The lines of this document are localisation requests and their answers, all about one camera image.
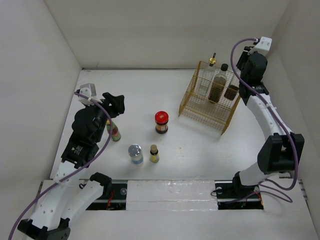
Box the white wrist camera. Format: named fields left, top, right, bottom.
left=248, top=36, right=273, bottom=56
left=76, top=83, right=97, bottom=106

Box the clear oil bottle gold spout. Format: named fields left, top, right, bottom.
left=197, top=53, right=217, bottom=96

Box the gold wire basket rack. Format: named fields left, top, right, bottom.
left=178, top=61, right=241, bottom=134

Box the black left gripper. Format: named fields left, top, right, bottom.
left=84, top=92, right=124, bottom=142

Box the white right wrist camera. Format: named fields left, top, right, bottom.
left=248, top=36, right=273, bottom=56

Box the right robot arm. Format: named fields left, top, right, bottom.
left=211, top=46, right=305, bottom=204

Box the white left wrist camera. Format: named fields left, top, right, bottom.
left=76, top=83, right=97, bottom=106

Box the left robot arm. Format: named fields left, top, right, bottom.
left=14, top=89, right=125, bottom=240

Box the oil bottle with dark liquid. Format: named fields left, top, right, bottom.
left=224, top=75, right=239, bottom=101

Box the small yellow label bottle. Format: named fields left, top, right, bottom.
left=150, top=144, right=160, bottom=163

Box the red lid sauce jar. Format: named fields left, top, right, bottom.
left=154, top=111, right=169, bottom=134

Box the black cap vinegar bottle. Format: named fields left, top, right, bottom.
left=208, top=63, right=229, bottom=104

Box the silver lid blue can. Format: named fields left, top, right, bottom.
left=128, top=144, right=144, bottom=165

